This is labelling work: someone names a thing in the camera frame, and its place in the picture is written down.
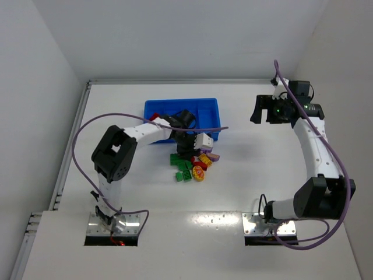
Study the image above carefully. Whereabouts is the red curved lego brick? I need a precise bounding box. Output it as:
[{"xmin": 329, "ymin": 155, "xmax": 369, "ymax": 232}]
[{"xmin": 191, "ymin": 156, "xmax": 208, "ymax": 171}]

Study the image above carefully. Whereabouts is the yellow butterfly lego brick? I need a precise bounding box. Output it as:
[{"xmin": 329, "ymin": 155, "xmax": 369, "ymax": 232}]
[{"xmin": 192, "ymin": 166, "xmax": 205, "ymax": 181}]

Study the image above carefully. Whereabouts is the small red lego brick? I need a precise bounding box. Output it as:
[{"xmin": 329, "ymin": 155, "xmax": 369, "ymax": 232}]
[{"xmin": 149, "ymin": 113, "xmax": 160, "ymax": 121}]

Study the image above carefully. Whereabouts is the plain purple rounded lego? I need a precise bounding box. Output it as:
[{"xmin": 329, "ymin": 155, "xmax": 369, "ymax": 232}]
[{"xmin": 200, "ymin": 148, "xmax": 213, "ymax": 153}]

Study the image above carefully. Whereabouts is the yellow lego plate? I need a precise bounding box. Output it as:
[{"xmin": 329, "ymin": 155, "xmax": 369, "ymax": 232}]
[{"xmin": 198, "ymin": 153, "xmax": 213, "ymax": 167}]

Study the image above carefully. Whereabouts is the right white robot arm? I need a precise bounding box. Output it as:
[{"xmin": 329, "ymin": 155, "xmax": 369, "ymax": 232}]
[{"xmin": 250, "ymin": 77, "xmax": 356, "ymax": 223}]

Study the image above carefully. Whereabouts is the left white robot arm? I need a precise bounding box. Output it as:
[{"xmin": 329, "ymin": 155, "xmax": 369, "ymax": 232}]
[{"xmin": 92, "ymin": 109, "xmax": 200, "ymax": 225}]

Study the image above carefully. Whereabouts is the large green lego plate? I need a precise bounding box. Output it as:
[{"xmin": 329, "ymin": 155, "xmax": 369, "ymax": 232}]
[{"xmin": 170, "ymin": 153, "xmax": 187, "ymax": 166}]

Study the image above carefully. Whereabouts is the small green lego brick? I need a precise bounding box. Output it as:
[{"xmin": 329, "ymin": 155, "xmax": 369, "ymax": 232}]
[{"xmin": 177, "ymin": 160, "xmax": 193, "ymax": 172}]

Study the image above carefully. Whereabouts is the blue divided plastic tray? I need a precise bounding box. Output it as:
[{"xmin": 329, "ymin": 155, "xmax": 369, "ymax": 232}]
[{"xmin": 144, "ymin": 98, "xmax": 221, "ymax": 129}]

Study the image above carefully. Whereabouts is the green square lego brick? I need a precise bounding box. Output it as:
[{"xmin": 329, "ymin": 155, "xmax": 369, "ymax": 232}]
[{"xmin": 182, "ymin": 170, "xmax": 192, "ymax": 181}]

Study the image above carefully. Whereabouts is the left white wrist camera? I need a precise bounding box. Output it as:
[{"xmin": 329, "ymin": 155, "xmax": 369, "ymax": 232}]
[{"xmin": 194, "ymin": 133, "xmax": 214, "ymax": 151}]

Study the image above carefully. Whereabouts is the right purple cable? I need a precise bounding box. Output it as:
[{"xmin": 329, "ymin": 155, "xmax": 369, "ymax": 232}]
[{"xmin": 272, "ymin": 59, "xmax": 351, "ymax": 250}]

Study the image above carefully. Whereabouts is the purple cable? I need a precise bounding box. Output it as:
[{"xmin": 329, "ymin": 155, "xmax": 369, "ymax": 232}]
[
  {"xmin": 272, "ymin": 59, "xmax": 351, "ymax": 250},
  {"xmin": 71, "ymin": 113, "xmax": 230, "ymax": 239}
]

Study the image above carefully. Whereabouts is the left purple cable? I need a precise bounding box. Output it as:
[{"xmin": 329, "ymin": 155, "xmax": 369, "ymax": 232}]
[{"xmin": 71, "ymin": 113, "xmax": 230, "ymax": 239}]

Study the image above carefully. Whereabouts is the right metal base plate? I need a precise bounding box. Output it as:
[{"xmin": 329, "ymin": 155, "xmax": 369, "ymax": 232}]
[{"xmin": 242, "ymin": 212, "xmax": 297, "ymax": 237}]

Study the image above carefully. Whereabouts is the metal base plate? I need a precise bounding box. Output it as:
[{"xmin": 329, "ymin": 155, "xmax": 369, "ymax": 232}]
[
  {"xmin": 242, "ymin": 212, "xmax": 297, "ymax": 237},
  {"xmin": 86, "ymin": 213, "xmax": 140, "ymax": 237}
]

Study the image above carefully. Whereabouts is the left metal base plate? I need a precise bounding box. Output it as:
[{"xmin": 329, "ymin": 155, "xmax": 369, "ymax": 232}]
[{"xmin": 86, "ymin": 213, "xmax": 140, "ymax": 237}]

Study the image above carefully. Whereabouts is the aluminium frame rail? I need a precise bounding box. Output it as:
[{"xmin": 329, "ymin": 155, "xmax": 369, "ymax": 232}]
[{"xmin": 8, "ymin": 81, "xmax": 91, "ymax": 280}]

